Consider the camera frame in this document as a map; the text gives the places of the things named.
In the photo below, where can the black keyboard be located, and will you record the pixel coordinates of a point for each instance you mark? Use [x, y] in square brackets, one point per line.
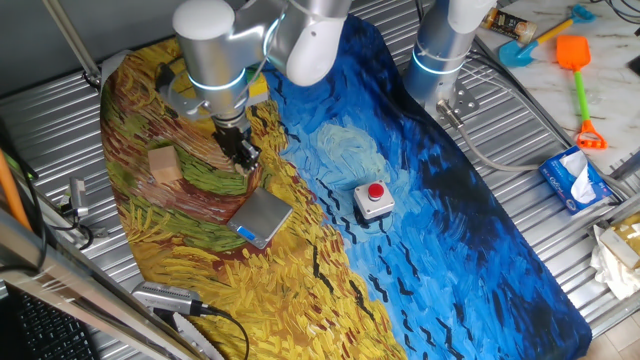
[50, 330]

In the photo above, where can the brown labelled bottle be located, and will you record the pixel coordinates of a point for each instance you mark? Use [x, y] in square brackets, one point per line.
[510, 24]

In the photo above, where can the small silver camera on mount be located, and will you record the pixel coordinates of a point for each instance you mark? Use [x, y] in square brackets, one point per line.
[77, 196]

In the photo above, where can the green button yellow box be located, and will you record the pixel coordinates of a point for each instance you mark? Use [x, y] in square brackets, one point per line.
[259, 86]

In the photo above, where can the white crumpled cloth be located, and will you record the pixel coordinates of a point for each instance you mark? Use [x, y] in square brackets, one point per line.
[607, 272]

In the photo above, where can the painted van gogh mat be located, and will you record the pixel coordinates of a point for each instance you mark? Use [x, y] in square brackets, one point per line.
[400, 250]

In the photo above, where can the metal base plate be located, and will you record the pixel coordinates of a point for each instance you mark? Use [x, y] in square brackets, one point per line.
[465, 97]

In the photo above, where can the brown packet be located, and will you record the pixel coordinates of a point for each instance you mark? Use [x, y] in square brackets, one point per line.
[625, 240]

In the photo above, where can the white serrated strip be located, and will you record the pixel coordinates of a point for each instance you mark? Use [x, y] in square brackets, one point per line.
[195, 336]

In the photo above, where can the grey metal pole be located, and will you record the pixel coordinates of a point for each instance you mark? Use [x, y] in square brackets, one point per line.
[72, 42]

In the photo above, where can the blue tissue box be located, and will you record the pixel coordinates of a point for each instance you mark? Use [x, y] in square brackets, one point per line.
[562, 182]

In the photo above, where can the silver digital scale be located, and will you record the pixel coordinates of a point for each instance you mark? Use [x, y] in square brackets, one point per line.
[260, 215]

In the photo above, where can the large wooden block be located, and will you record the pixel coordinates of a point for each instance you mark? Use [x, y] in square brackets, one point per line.
[165, 164]

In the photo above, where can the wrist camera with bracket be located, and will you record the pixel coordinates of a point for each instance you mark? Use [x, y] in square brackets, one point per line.
[167, 82]

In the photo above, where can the red button grey box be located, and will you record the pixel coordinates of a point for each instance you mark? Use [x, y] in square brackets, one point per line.
[374, 200]

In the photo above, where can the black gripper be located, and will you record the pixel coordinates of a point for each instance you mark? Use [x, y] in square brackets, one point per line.
[232, 135]

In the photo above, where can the aluminium frame bar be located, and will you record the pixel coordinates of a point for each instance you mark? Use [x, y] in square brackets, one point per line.
[75, 295]

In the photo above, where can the blue toy shovel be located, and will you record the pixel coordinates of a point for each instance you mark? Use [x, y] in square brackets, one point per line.
[515, 52]

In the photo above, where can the silver box device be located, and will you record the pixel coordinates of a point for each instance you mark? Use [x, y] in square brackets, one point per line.
[165, 297]

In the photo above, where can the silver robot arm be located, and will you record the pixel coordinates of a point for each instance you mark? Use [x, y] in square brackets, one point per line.
[210, 50]

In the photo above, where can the orange pole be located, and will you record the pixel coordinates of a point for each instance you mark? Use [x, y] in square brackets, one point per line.
[10, 190]

